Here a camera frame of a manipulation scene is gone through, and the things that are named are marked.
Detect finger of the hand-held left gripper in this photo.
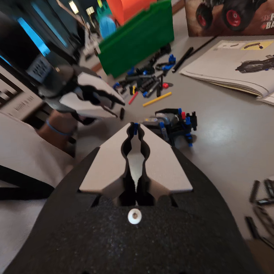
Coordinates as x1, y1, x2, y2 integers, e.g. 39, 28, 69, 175
77, 72, 126, 107
60, 92, 119, 120

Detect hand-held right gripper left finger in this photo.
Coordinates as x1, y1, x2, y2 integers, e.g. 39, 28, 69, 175
79, 122, 137, 206

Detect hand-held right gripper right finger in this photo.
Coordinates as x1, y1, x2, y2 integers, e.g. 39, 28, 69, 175
137, 124, 193, 206

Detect black and blue lego assembly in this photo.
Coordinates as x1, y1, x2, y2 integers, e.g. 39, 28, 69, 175
139, 108, 197, 148

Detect person's left forearm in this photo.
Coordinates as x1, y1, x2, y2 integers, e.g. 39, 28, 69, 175
37, 110, 77, 158

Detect pile of small lego pieces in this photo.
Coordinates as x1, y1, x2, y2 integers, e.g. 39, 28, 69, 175
112, 44, 177, 99

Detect yellow lego axle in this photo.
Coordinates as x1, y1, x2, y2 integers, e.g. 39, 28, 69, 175
143, 92, 172, 107

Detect long black lego beam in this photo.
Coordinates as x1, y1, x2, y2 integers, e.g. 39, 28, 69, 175
172, 47, 194, 73

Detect group of black lego beams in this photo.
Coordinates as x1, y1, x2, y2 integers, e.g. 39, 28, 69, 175
244, 178, 274, 251

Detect lego instruction booklet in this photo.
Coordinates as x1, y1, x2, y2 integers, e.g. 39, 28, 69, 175
179, 40, 274, 106

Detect monster truck lego box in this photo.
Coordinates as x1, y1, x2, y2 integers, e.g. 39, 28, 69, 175
185, 0, 274, 37

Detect blue wristband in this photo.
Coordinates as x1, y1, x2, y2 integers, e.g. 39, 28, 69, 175
46, 120, 73, 137

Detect green plastic bin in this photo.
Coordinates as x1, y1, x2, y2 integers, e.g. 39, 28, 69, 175
98, 0, 175, 79

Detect light blue object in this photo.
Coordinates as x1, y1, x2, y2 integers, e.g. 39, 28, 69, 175
99, 16, 117, 39

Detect person in grey shirt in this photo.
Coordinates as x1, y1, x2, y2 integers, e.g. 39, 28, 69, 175
0, 111, 76, 269

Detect orange plastic bin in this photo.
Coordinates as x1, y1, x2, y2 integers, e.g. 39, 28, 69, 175
106, 0, 158, 26

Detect black shoulder strap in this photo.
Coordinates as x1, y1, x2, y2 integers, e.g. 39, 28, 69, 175
0, 165, 55, 201

